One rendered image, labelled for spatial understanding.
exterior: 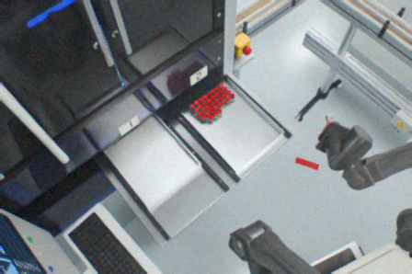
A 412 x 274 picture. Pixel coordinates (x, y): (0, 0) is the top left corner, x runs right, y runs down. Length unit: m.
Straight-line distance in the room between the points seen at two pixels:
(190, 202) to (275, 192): 1.05
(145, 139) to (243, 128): 0.40
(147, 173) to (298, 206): 1.19
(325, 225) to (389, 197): 0.49
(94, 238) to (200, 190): 0.45
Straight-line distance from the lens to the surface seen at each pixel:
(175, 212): 1.34
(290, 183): 2.34
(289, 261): 0.73
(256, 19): 1.76
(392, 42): 1.91
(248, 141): 1.43
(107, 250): 1.41
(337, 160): 0.97
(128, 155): 1.44
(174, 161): 1.40
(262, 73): 2.72
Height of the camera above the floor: 2.17
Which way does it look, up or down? 63 degrees down
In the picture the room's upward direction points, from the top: 4 degrees counter-clockwise
